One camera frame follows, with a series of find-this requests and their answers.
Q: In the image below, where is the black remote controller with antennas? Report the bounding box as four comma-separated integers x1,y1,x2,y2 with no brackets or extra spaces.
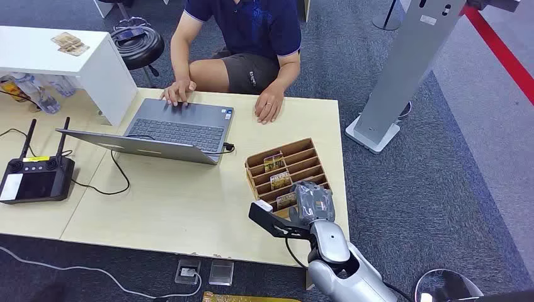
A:
0,117,76,205

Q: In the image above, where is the white floor cable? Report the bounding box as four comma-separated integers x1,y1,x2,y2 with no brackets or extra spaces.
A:
0,247,203,300

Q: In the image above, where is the tan card pack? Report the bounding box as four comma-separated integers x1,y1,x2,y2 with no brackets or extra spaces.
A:
58,42,91,57
51,31,83,48

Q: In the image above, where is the person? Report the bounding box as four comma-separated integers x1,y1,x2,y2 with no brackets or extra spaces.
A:
160,0,302,125

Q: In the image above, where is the white desk riser shelf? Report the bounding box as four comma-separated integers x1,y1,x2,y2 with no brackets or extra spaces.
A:
0,25,139,127

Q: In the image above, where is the shiny round robot cover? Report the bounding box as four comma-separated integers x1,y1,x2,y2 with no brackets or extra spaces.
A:
414,269,485,302

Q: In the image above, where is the silver kiosk stand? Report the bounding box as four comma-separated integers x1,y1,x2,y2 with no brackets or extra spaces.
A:
345,0,468,155

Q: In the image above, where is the clear plastic water bottle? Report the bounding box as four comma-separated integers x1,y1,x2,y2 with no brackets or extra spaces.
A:
45,75,77,98
10,71,62,115

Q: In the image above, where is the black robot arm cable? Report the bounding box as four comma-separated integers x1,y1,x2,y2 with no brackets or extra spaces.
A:
285,237,310,270

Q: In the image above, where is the person's left hand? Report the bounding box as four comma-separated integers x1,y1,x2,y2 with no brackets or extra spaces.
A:
254,89,285,125

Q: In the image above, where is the golden patterned object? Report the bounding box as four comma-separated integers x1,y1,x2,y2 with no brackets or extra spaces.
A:
202,291,301,302

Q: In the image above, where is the black cable of remote controller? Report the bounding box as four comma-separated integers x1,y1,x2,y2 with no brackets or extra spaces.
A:
71,149,131,196

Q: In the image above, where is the wooden slotted card holder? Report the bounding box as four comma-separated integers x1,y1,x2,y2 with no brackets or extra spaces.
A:
244,138,333,220

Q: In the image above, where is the thin black desk cable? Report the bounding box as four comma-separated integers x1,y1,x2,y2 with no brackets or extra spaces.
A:
0,89,42,111

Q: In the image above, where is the black laptop plug cable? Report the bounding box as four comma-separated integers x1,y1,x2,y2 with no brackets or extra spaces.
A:
203,142,236,156

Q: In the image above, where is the black device with coiled cables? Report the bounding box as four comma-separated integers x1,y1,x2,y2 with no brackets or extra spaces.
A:
113,16,152,43

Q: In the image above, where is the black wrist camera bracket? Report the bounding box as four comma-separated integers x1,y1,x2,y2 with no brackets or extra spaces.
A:
248,203,312,240

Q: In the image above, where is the grey laptop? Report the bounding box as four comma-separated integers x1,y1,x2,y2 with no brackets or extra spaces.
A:
55,98,236,166

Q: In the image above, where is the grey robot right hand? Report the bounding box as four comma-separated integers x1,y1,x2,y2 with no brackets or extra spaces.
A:
288,181,336,227

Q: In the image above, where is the person's right hand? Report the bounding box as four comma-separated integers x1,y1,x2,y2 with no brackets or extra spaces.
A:
160,80,197,108

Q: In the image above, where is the white furniture leg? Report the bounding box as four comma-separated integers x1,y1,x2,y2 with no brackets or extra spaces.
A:
93,0,115,19

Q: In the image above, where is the grey floor socket lid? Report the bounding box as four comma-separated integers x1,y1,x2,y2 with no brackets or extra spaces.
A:
208,260,235,286

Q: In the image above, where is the open floor socket box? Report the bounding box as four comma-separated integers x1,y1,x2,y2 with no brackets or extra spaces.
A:
174,259,202,286

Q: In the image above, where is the black round stool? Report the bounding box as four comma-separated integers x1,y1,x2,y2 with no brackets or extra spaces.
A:
110,25,166,88

